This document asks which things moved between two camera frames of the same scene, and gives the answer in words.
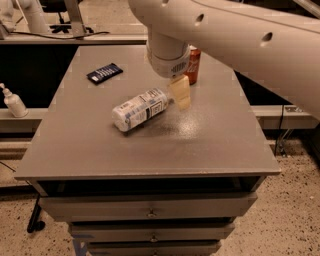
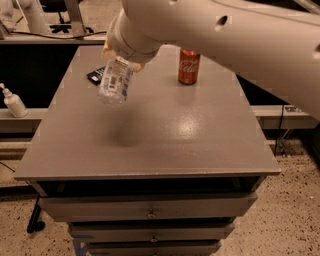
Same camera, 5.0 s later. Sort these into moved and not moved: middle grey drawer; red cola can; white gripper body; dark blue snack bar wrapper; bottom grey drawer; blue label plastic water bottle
Moved: blue label plastic water bottle; white gripper body
Not moved: middle grey drawer; dark blue snack bar wrapper; bottom grey drawer; red cola can
